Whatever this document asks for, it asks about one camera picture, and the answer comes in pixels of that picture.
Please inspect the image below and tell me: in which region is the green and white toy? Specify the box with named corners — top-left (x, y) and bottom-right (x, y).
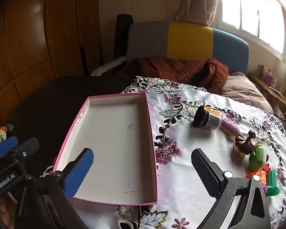
top-left (247, 141), bottom-right (268, 172)

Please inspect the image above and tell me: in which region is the beige pillow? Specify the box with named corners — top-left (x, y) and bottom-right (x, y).
top-left (220, 72), bottom-right (274, 115)

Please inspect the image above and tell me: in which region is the window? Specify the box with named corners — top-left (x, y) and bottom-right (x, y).
top-left (218, 0), bottom-right (286, 60)

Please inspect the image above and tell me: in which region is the black and silver jar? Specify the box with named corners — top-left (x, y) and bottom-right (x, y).
top-left (193, 105), bottom-right (222, 130)

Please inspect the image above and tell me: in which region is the green toy stamp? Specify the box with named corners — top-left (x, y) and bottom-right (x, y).
top-left (264, 170), bottom-right (281, 197)

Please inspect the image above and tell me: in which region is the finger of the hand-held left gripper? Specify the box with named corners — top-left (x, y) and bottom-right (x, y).
top-left (14, 137), bottom-right (40, 163)
top-left (0, 136), bottom-right (18, 157)

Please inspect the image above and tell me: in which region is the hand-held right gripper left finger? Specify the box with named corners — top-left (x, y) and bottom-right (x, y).
top-left (35, 148), bottom-right (94, 229)

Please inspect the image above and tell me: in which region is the pink cardboard box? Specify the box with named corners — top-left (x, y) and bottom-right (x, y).
top-left (53, 93), bottom-right (158, 206)

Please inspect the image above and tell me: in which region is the floral embroidered white tablecloth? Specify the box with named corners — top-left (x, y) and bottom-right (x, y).
top-left (40, 76), bottom-right (286, 229)

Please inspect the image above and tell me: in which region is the brown quilted jacket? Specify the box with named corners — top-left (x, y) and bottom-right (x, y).
top-left (119, 57), bottom-right (229, 94)

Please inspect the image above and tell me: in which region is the purple box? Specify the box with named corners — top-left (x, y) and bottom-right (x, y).
top-left (261, 65), bottom-right (278, 84)

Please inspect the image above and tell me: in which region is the orange toy block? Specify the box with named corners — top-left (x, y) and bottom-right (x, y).
top-left (247, 169), bottom-right (268, 185)

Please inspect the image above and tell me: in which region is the purple oval soap case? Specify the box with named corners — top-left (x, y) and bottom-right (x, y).
top-left (220, 117), bottom-right (240, 136)

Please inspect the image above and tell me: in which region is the wooden wardrobe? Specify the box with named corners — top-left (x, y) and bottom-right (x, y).
top-left (0, 0), bottom-right (102, 124)

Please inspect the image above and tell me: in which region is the grey yellow blue headboard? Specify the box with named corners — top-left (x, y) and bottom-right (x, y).
top-left (126, 21), bottom-right (249, 77)

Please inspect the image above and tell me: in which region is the brown pumpkin ornament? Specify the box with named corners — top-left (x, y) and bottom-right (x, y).
top-left (233, 130), bottom-right (256, 156)

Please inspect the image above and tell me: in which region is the wooden desk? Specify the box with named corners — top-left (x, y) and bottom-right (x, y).
top-left (248, 73), bottom-right (286, 117)

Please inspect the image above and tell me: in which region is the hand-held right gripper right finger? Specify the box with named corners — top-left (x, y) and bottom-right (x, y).
top-left (191, 148), bottom-right (272, 229)

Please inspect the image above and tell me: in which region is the beige curtain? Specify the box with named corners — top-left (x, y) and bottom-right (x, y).
top-left (175, 0), bottom-right (221, 27)

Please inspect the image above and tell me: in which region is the white chair armrest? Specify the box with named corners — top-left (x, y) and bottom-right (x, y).
top-left (91, 56), bottom-right (126, 76)

